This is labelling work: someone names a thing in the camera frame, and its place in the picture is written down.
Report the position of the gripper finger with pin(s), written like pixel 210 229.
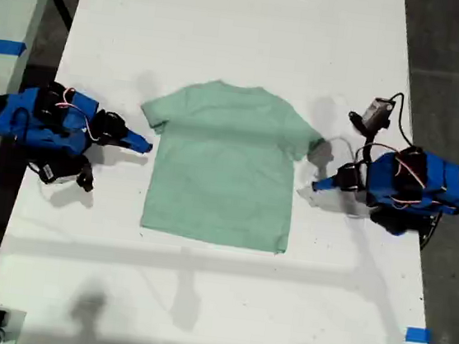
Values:
pixel 131 145
pixel 329 186
pixel 330 177
pixel 134 135

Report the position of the pale green T-shirt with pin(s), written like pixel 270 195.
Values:
pixel 222 163

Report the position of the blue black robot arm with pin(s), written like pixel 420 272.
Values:
pixel 427 182
pixel 40 121

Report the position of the long blue tape strip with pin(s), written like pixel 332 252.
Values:
pixel 1 46

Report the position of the black metal bar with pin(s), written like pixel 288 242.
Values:
pixel 62 3

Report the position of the square blue tape patch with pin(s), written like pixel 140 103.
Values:
pixel 418 335

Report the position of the black camera stalk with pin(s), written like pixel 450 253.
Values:
pixel 369 138

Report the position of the black camera box white label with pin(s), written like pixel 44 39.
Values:
pixel 53 171

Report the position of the grey black camera box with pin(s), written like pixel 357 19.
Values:
pixel 375 114

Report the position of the silver metal bracket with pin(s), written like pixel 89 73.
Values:
pixel 14 332

